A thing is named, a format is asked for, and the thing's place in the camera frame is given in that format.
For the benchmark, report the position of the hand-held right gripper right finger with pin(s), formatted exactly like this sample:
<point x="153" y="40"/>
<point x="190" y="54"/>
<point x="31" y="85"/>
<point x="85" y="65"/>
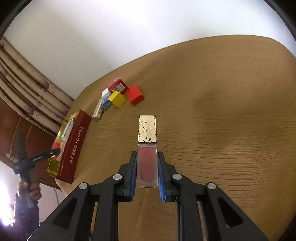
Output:
<point x="161" y="176"/>

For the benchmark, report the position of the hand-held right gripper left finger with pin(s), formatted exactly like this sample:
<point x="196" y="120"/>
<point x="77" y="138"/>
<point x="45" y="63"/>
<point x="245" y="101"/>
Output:
<point x="133" y="176"/>

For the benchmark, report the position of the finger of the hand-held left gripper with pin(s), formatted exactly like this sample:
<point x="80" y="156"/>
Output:
<point x="46" y="155"/>

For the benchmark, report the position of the small multicoloured toy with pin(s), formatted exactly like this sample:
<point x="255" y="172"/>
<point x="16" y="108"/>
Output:
<point x="56" y="145"/>

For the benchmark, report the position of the red tin box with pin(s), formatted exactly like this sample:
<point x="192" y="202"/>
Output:
<point x="74" y="153"/>

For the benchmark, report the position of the clear plastic box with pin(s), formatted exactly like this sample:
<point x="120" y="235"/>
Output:
<point x="67" y="131"/>

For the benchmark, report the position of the gold-capped red lip gloss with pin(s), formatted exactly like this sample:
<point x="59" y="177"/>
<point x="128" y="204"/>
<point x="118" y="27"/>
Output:
<point x="147" y="143"/>

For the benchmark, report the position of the blue patterned case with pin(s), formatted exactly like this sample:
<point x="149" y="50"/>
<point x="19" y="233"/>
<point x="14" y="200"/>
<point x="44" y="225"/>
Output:
<point x="107" y="102"/>

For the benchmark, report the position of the red cube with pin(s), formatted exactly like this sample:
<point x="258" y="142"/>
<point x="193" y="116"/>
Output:
<point x="135" y="94"/>

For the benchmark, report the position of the person's left forearm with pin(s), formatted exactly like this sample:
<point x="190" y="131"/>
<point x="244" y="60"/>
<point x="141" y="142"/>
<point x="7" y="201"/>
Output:
<point x="25" y="215"/>

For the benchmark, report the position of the person's left hand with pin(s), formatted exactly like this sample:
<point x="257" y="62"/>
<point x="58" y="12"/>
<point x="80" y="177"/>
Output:
<point x="32" y="190"/>

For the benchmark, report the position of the brown wooden door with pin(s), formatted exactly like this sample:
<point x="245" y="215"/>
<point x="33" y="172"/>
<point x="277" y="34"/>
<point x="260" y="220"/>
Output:
<point x="39" y="139"/>

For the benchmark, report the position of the beige leaf-print curtain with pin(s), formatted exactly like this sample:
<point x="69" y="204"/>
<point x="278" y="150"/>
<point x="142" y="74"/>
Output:
<point x="34" y="92"/>

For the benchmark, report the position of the yellow cube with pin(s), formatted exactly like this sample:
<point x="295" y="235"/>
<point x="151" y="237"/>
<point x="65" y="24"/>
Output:
<point x="117" y="98"/>

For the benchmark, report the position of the red barcode box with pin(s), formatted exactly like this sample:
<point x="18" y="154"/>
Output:
<point x="116" y="84"/>

